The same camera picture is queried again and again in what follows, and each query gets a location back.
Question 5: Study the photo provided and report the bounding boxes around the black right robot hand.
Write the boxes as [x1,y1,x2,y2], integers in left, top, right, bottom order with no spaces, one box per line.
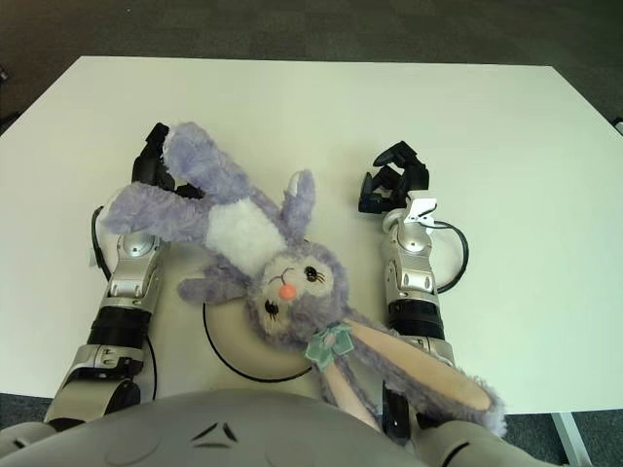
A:
[357,140,430,214]

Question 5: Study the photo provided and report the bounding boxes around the cream plate with black rim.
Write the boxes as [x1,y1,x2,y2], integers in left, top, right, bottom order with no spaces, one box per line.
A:
[202,299,312,383]

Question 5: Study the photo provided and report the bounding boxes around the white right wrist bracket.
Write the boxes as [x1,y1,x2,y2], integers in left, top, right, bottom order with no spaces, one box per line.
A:
[403,192,438,228]

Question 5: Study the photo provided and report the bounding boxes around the purple plush bunny doll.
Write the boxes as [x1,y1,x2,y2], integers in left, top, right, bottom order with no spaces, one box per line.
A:
[99,120,508,438]

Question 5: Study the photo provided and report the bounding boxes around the grey robot torso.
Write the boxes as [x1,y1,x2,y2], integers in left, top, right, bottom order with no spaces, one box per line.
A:
[0,388,551,467]

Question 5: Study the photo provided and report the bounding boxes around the white table leg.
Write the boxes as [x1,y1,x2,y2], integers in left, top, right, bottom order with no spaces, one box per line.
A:
[549,412,585,466]

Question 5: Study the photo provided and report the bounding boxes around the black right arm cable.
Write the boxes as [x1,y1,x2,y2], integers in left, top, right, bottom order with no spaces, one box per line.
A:
[427,221,471,294]

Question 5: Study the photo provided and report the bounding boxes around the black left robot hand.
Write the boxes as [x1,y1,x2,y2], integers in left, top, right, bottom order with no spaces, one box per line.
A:
[130,122,205,199]

